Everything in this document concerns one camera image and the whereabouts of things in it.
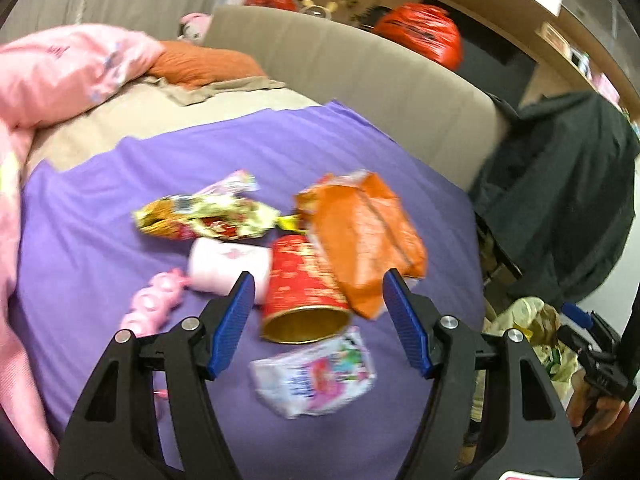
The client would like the orange snack bag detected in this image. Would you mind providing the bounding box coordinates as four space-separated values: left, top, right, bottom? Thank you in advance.
295 170 428 320

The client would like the pink printed blanket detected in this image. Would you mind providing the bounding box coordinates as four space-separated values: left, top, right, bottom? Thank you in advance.
0 24 166 471

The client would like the beige bed sheet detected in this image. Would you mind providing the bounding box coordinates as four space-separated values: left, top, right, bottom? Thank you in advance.
22 76 321 181

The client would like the dark jacket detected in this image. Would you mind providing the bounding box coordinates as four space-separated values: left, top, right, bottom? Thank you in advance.
470 91 640 306

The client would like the pink plush toy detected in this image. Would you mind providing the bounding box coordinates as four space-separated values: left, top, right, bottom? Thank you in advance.
179 11 215 43

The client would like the person's right hand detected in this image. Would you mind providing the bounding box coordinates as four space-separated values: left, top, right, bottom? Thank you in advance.
567 370 631 436

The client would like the white plastic trash bag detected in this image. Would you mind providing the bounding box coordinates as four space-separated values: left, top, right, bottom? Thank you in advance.
470 296 581 461

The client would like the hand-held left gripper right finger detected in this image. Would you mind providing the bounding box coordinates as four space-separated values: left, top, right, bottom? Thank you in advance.
382 268 583 480

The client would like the purple blanket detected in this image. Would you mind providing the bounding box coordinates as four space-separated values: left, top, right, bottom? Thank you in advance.
10 100 488 480

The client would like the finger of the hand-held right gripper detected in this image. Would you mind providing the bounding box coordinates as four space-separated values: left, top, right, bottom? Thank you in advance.
556 324 601 361
560 301 608 341

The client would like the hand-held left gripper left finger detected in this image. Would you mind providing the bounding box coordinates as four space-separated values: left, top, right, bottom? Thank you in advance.
54 271 256 480

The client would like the pink candy wrapper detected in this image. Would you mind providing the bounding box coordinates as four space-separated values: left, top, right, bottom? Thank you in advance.
192 170 261 198

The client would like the orange pillow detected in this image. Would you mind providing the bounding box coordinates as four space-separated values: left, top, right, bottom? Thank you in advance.
145 40 268 88

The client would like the red gold snack bag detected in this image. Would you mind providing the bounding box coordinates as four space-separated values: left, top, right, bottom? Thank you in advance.
132 194 283 242

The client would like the red paper cup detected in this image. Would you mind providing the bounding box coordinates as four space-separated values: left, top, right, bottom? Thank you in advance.
259 234 353 345

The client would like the pink caterpillar toy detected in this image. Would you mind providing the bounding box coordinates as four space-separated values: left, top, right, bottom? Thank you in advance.
120 268 193 338

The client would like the small pink white bottle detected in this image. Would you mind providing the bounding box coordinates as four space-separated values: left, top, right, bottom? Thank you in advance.
186 237 273 306

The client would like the beige padded headboard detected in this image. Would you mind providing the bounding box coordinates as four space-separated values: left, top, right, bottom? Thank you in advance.
202 5 511 193

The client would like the large red plastic bag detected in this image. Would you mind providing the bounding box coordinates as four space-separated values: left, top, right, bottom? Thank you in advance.
372 2 463 71

